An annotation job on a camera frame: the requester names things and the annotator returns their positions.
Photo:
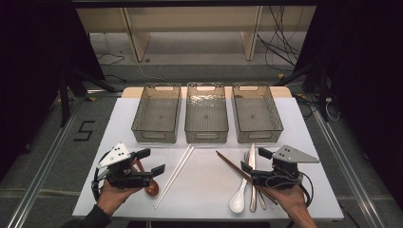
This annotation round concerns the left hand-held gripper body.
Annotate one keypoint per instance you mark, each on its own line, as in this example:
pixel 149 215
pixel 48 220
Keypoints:
pixel 115 155

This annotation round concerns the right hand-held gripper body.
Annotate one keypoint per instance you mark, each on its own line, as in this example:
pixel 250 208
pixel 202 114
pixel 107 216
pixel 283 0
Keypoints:
pixel 291 155

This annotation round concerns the metal table knife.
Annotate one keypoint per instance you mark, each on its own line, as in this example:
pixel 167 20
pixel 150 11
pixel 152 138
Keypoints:
pixel 252 155

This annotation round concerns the brown wooden chopstick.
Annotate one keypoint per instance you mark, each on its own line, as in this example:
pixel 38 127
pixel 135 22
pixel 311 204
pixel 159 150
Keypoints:
pixel 234 162
pixel 231 163

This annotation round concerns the white chopstick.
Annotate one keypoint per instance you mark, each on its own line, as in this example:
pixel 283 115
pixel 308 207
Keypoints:
pixel 176 175
pixel 172 175

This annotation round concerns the red-brown wooden spoon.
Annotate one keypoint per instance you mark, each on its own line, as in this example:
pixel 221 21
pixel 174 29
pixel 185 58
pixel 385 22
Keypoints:
pixel 152 188

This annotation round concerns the white ceramic spoon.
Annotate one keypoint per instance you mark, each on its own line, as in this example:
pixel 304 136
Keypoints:
pixel 237 202

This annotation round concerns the metal fork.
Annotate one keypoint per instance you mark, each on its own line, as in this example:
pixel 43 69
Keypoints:
pixel 263 202

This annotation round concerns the clear grey plastic bin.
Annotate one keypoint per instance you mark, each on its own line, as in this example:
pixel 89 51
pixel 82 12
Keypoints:
pixel 256 117
pixel 157 117
pixel 206 117

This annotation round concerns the person's left hand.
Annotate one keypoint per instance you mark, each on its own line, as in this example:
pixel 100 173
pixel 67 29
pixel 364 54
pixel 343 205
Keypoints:
pixel 111 198

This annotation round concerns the person's right hand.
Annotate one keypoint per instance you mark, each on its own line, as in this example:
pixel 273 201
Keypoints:
pixel 291 199

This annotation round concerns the white table board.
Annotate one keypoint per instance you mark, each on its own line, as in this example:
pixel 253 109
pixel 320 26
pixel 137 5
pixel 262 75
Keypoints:
pixel 206 177

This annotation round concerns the yellow tape piece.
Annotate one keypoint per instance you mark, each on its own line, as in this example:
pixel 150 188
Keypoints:
pixel 91 99
pixel 280 76

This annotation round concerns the wooden table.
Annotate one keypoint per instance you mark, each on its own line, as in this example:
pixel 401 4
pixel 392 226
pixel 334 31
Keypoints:
pixel 131 92

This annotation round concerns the black metal stand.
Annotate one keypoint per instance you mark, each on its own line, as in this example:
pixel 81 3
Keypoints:
pixel 65 101
pixel 323 95

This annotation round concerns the light wooden shelf unit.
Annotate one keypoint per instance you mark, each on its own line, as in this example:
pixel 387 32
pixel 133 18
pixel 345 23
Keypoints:
pixel 139 38

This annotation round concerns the black curtain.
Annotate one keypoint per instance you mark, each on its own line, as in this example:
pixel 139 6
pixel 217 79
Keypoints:
pixel 364 63
pixel 31 63

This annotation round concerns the long aluminium rail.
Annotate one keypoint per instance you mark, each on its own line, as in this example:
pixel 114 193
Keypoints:
pixel 38 183
pixel 348 177

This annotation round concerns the short aluminium rail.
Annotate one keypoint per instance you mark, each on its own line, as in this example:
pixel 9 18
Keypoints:
pixel 104 93

